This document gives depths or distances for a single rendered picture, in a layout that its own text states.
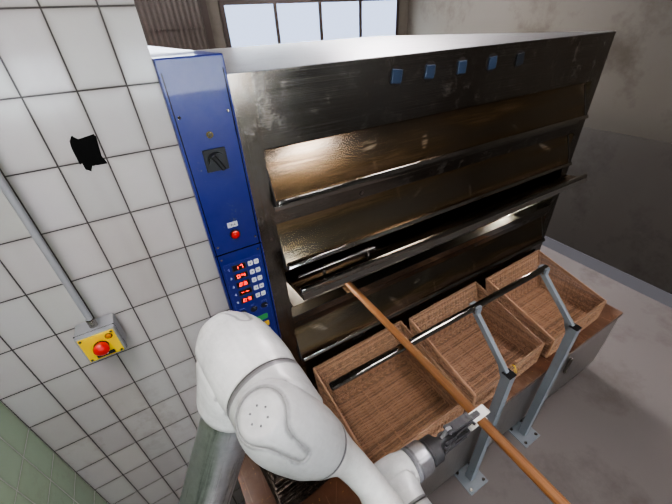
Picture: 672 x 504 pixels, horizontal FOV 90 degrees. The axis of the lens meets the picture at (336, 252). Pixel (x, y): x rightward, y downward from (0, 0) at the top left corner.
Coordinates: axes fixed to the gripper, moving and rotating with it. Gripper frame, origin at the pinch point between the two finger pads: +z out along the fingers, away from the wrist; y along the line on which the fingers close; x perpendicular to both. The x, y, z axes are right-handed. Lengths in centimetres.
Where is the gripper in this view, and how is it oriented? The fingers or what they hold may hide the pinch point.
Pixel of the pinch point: (477, 417)
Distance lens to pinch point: 119.8
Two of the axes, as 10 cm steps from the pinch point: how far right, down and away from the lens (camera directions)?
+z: 8.7, -3.1, 3.9
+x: 5.0, 4.6, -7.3
